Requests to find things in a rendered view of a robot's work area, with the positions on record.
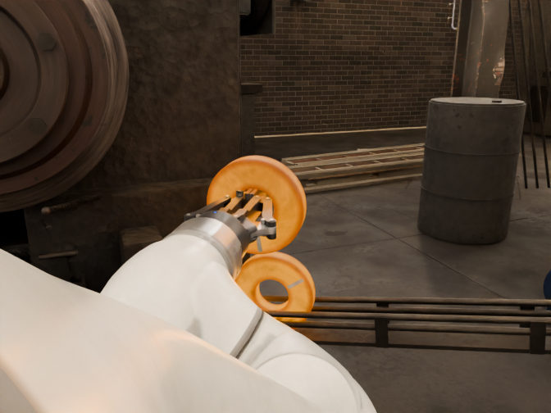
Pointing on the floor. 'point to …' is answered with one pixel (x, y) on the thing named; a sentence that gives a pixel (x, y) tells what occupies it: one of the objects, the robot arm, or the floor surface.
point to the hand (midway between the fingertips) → (255, 195)
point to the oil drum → (470, 168)
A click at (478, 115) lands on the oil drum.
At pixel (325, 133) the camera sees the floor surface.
